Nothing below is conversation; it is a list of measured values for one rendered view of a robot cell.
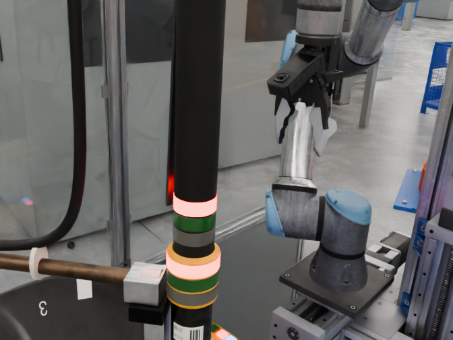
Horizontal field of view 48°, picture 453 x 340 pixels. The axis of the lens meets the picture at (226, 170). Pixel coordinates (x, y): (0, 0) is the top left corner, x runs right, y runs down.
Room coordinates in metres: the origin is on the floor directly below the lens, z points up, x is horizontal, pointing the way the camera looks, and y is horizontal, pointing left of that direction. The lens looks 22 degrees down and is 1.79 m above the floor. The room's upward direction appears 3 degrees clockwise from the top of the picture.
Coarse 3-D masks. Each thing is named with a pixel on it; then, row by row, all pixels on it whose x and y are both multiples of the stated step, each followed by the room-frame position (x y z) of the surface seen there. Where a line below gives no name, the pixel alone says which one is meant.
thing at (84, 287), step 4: (80, 280) 0.50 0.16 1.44; (84, 280) 0.50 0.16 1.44; (80, 284) 0.49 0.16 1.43; (84, 284) 0.49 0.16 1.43; (88, 284) 0.49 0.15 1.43; (80, 288) 0.49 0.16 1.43; (84, 288) 0.49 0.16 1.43; (88, 288) 0.49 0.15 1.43; (80, 292) 0.49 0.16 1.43; (84, 292) 0.49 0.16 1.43; (88, 292) 0.49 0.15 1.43; (80, 296) 0.48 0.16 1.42; (84, 296) 0.49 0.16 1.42; (88, 296) 0.49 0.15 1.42
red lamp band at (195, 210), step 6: (174, 198) 0.35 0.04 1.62; (216, 198) 0.35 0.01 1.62; (174, 204) 0.35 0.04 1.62; (180, 204) 0.34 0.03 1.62; (186, 204) 0.34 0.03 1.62; (192, 204) 0.34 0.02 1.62; (198, 204) 0.34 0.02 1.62; (204, 204) 0.34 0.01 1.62; (210, 204) 0.34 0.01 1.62; (180, 210) 0.34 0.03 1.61; (186, 210) 0.34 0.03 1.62; (192, 210) 0.34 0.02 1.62; (198, 210) 0.34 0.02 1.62; (204, 210) 0.34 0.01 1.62; (210, 210) 0.34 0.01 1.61; (192, 216) 0.34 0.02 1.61; (198, 216) 0.34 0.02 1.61
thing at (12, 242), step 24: (72, 0) 0.36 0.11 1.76; (72, 24) 0.36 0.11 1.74; (72, 48) 0.36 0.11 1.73; (72, 72) 0.36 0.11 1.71; (72, 96) 0.36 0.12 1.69; (72, 192) 0.36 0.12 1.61; (72, 216) 0.36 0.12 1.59; (0, 240) 0.38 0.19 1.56; (24, 240) 0.37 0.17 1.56; (48, 240) 0.37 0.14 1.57
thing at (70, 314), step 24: (24, 288) 0.49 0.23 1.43; (48, 288) 0.49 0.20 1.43; (72, 288) 0.49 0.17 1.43; (96, 288) 0.49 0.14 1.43; (120, 288) 0.50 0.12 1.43; (0, 312) 0.47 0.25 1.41; (24, 312) 0.47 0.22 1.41; (72, 312) 0.47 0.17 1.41; (96, 312) 0.47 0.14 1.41; (120, 312) 0.48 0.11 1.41; (0, 336) 0.46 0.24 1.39; (24, 336) 0.46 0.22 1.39; (48, 336) 0.46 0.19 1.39; (72, 336) 0.46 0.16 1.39; (96, 336) 0.46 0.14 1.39; (120, 336) 0.46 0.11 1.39
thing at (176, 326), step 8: (176, 312) 0.34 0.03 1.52; (184, 312) 0.34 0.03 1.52; (192, 312) 0.34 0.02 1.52; (200, 312) 0.34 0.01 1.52; (208, 312) 0.35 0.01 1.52; (176, 320) 0.34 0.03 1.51; (184, 320) 0.34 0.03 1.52; (192, 320) 0.34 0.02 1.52; (200, 320) 0.34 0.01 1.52; (208, 320) 0.35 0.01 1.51; (176, 328) 0.34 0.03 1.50; (184, 328) 0.34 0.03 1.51; (192, 328) 0.34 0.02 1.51; (200, 328) 0.34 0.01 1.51; (208, 328) 0.35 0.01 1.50; (176, 336) 0.34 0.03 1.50; (184, 336) 0.34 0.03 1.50; (192, 336) 0.34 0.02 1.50; (200, 336) 0.34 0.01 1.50; (208, 336) 0.35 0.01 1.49
